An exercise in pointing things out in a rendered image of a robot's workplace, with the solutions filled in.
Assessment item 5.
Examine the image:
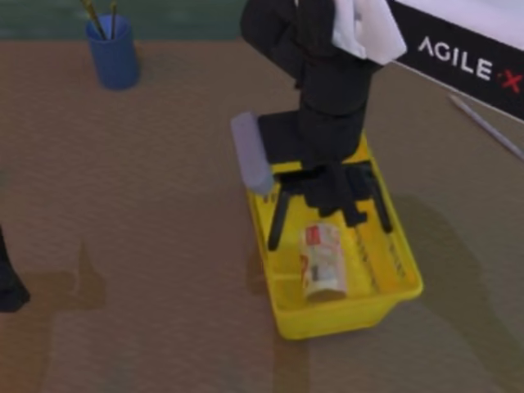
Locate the white printed can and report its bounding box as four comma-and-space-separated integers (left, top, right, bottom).
300, 223, 347, 304

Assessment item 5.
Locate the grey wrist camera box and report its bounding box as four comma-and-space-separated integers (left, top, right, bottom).
229, 111, 274, 194

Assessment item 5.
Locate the yellow striped pencil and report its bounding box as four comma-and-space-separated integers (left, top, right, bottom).
107, 1, 119, 40
79, 0, 106, 40

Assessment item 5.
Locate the yellow plastic bin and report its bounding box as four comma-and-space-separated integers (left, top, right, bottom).
243, 133, 424, 341

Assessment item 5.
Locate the blue pen cup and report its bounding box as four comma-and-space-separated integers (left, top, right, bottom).
84, 14, 141, 91

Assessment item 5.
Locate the grey pen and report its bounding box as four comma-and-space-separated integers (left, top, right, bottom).
447, 93, 524, 161

